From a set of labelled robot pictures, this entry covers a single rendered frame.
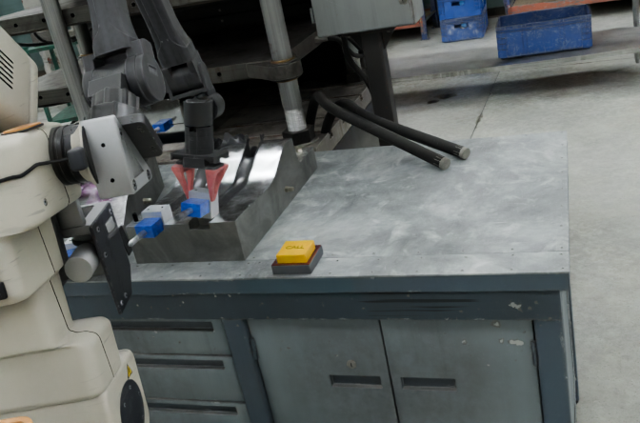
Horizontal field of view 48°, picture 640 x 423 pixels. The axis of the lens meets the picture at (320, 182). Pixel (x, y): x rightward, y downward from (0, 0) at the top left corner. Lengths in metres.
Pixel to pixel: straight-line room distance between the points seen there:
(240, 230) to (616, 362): 1.35
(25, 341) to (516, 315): 0.83
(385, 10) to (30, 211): 1.36
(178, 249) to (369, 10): 0.96
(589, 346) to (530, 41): 2.92
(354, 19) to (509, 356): 1.12
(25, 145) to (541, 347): 0.94
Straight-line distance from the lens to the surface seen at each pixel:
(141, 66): 1.11
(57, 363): 1.17
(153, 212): 1.53
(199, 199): 1.47
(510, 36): 5.02
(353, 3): 2.13
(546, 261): 1.29
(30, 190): 1.00
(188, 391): 1.74
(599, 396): 2.28
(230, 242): 1.47
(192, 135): 1.42
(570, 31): 5.01
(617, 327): 2.56
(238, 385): 1.67
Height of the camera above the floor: 1.43
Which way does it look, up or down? 21 degrees down
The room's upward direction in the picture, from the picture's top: 12 degrees counter-clockwise
